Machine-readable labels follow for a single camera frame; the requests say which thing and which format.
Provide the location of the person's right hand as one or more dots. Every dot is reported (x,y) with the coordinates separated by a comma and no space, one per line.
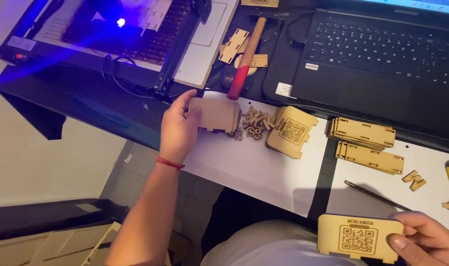
(431,244)

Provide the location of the person's left hand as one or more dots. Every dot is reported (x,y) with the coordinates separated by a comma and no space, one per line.
(176,129)

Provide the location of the stack of plain wooden plates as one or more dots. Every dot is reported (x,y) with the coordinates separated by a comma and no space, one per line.
(219,115)

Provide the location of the engraved wooden plaque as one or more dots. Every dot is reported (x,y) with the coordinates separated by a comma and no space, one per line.
(357,238)

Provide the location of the white paper sheet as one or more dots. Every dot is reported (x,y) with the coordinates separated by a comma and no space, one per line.
(254,173)
(427,199)

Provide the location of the single wooden letter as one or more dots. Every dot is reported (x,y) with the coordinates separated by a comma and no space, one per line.
(414,180)

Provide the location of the round black disc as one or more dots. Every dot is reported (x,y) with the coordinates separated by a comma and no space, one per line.
(228,78)

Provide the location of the thin black rod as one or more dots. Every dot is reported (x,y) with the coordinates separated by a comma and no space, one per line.
(376,195)

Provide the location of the pile of small wooden letters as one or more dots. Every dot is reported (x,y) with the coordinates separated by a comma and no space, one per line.
(257,122)

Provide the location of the white base board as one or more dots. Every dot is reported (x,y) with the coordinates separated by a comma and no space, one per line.
(206,44)

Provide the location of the hammer with red grip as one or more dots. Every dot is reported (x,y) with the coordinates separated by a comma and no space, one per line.
(246,61)

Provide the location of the single slotted wooden strip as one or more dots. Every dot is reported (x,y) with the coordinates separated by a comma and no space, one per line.
(233,45)

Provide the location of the stack of slotted wooden strips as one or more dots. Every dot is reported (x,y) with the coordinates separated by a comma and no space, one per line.
(370,158)
(363,133)

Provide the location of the small engraved wooden tag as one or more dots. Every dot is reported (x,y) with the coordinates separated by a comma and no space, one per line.
(260,61)

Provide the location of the laser engraver machine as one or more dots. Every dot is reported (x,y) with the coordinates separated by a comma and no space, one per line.
(110,40)

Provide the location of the stack of engraved wooden plates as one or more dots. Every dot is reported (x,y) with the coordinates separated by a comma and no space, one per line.
(292,131)

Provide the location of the cut wooden sheet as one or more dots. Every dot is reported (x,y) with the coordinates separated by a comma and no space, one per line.
(150,14)

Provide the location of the person's white shirt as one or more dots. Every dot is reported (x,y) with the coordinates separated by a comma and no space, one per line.
(279,245)

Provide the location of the heap of light wood panels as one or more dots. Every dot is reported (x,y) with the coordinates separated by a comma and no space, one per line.
(73,247)

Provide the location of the black laptop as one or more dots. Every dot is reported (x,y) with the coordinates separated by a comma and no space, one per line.
(372,62)

